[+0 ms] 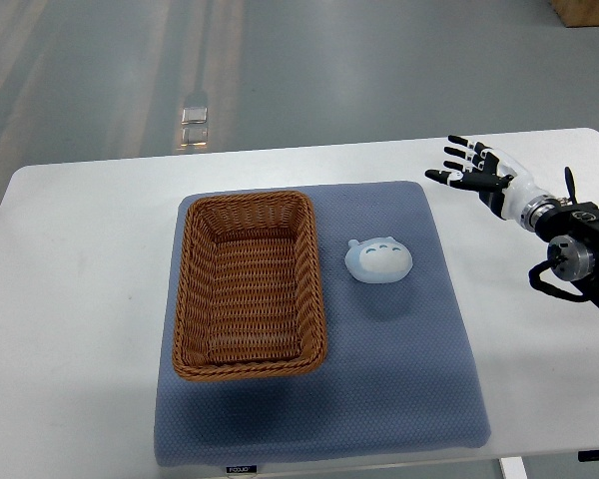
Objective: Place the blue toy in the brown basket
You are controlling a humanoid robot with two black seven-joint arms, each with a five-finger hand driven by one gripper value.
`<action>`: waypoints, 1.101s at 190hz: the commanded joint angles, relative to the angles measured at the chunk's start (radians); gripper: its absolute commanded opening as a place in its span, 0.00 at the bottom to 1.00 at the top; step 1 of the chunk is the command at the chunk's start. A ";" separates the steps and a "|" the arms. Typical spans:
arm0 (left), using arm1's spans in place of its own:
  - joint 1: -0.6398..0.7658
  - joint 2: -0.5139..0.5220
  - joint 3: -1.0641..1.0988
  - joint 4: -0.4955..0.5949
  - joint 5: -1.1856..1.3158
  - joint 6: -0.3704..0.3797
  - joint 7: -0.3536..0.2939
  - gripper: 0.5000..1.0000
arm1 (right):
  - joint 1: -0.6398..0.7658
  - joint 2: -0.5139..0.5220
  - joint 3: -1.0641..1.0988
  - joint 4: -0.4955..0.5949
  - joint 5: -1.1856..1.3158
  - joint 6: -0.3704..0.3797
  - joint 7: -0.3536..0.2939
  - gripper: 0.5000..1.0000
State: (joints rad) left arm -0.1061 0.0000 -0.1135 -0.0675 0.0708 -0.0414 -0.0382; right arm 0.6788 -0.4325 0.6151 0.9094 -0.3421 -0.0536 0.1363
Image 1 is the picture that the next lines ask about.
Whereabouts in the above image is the light blue plush toy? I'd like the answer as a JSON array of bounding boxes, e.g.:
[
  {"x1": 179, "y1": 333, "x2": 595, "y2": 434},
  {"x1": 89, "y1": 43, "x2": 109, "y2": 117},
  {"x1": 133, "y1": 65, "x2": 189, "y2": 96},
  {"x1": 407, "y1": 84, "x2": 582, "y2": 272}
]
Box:
[{"x1": 344, "y1": 237, "x2": 413, "y2": 284}]

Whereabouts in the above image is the white table leg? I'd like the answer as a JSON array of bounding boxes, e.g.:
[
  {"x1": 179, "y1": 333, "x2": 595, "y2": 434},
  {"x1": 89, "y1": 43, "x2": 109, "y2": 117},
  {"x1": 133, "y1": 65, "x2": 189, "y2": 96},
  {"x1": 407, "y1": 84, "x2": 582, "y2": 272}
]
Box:
[{"x1": 499, "y1": 456, "x2": 528, "y2": 479}]

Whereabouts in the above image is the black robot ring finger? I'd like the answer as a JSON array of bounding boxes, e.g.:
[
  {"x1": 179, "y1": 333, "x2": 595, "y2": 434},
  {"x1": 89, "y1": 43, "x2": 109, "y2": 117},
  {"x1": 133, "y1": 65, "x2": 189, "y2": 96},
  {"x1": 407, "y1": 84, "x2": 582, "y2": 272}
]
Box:
[{"x1": 447, "y1": 135, "x2": 488, "y2": 153}]

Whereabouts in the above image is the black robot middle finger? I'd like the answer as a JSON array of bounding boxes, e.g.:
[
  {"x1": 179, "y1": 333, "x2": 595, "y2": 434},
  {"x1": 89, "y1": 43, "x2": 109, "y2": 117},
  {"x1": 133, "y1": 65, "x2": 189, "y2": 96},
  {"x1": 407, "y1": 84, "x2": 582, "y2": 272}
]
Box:
[{"x1": 443, "y1": 146, "x2": 479, "y2": 161}]

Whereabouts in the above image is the metal floor outlet plate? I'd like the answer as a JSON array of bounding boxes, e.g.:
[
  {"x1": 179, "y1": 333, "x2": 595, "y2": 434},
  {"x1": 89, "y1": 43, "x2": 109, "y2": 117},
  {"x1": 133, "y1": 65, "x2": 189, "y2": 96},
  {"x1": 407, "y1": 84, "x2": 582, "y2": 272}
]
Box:
[{"x1": 180, "y1": 106, "x2": 209, "y2": 149}]

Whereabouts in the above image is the brown cardboard box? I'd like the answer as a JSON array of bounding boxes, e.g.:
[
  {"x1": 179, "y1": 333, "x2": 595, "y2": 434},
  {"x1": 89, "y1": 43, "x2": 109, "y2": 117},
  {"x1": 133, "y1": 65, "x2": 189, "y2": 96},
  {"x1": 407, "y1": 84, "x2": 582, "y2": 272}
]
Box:
[{"x1": 549, "y1": 0, "x2": 599, "y2": 28}]

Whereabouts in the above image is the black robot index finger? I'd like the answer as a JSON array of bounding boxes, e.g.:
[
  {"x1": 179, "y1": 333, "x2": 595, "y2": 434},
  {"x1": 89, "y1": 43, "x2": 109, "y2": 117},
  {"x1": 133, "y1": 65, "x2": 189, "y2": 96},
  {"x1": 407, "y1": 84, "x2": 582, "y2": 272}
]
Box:
[{"x1": 443, "y1": 160, "x2": 473, "y2": 173}]

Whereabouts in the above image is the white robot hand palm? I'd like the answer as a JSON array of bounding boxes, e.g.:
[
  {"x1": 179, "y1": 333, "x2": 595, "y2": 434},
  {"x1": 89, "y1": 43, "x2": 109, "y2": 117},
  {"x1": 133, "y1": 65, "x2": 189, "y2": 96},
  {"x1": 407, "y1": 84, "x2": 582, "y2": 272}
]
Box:
[{"x1": 472, "y1": 148, "x2": 551, "y2": 221}]

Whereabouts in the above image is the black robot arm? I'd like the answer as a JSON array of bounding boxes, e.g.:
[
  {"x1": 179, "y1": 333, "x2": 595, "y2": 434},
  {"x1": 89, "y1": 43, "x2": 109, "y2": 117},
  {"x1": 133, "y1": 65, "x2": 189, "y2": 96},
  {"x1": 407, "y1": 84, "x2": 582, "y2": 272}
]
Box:
[{"x1": 425, "y1": 135, "x2": 599, "y2": 309}]

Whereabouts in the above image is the blue quilted cushion mat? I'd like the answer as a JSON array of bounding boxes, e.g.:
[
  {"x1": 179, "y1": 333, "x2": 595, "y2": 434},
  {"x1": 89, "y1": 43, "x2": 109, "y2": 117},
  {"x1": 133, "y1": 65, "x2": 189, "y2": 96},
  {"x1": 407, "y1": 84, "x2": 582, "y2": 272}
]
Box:
[{"x1": 154, "y1": 182, "x2": 490, "y2": 467}]

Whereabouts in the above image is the black table control panel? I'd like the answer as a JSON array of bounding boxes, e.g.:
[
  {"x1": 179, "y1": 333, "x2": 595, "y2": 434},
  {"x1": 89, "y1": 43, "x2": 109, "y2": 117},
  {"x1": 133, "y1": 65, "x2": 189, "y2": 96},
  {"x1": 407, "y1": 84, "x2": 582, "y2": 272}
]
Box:
[{"x1": 577, "y1": 449, "x2": 599, "y2": 462}]

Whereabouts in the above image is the brown wicker basket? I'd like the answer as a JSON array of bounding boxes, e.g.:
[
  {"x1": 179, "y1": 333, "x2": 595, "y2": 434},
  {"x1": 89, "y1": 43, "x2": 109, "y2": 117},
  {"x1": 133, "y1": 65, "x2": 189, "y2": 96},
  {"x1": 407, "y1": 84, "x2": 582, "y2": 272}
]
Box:
[{"x1": 172, "y1": 191, "x2": 327, "y2": 382}]

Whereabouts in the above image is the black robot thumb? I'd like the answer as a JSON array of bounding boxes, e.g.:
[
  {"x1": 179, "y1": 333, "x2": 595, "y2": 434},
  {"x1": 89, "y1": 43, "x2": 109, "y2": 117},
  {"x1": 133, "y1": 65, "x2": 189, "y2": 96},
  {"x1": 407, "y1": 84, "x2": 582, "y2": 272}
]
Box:
[{"x1": 424, "y1": 170, "x2": 479, "y2": 190}]

